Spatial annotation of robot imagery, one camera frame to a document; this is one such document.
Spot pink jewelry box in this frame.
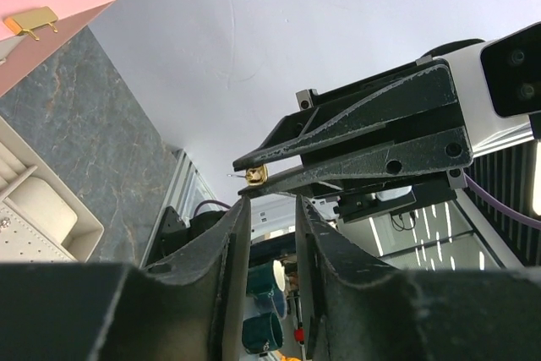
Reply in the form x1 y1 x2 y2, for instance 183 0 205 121
1 0 116 264

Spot silver stud earrings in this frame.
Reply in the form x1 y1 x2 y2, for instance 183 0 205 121
0 217 11 229

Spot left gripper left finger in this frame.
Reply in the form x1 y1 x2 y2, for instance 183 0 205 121
1 198 251 360

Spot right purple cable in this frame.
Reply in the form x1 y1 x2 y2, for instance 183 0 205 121
462 172 541 229

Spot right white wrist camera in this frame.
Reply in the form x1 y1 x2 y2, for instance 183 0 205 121
417 22 540 158

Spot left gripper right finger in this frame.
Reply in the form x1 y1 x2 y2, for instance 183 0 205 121
295 197 540 360

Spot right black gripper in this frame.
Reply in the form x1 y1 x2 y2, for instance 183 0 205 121
232 63 473 222

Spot small gold earring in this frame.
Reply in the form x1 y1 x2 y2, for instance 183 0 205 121
228 164 269 187

